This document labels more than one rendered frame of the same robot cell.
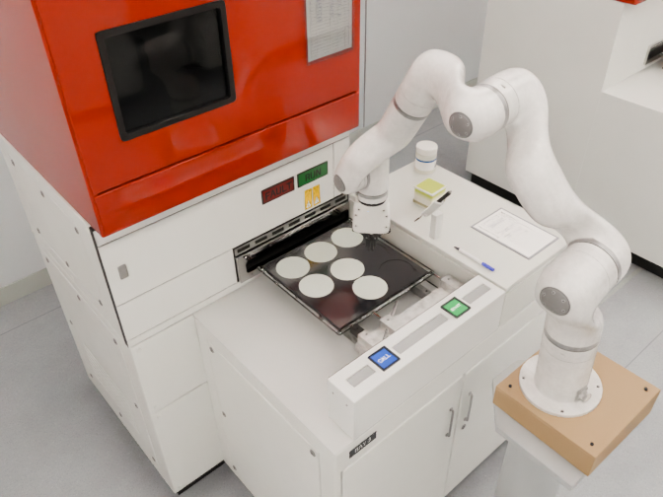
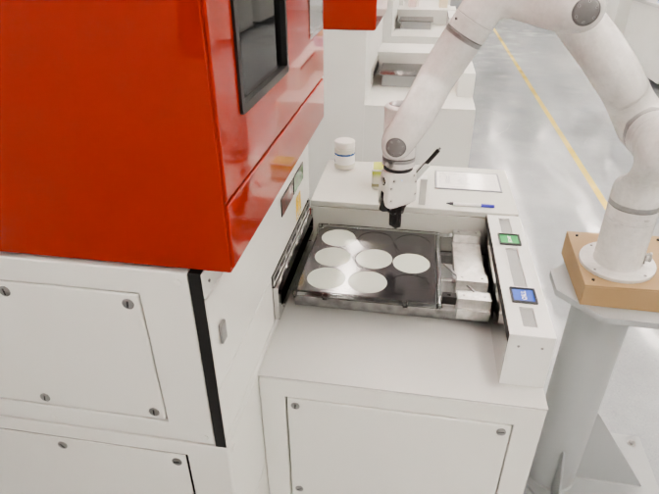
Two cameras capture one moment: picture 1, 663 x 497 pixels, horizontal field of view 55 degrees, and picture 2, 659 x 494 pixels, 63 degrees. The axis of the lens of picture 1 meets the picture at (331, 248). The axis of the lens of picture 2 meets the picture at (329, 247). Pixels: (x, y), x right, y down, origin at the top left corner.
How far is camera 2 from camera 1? 1.10 m
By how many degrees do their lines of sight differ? 34
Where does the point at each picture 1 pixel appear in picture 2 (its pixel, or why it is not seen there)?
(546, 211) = (637, 85)
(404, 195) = (356, 186)
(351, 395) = (546, 334)
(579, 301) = not seen: outside the picture
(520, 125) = not seen: hidden behind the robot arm
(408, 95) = (481, 18)
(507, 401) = (599, 293)
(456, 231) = (430, 194)
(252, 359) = (373, 379)
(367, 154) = (430, 101)
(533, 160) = (621, 41)
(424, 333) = (517, 266)
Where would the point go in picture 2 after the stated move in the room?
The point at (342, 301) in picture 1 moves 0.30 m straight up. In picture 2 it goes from (406, 282) to (415, 173)
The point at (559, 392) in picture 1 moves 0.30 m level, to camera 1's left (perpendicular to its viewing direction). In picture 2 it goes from (637, 262) to (579, 307)
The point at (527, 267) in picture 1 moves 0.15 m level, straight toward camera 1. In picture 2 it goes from (508, 197) to (539, 219)
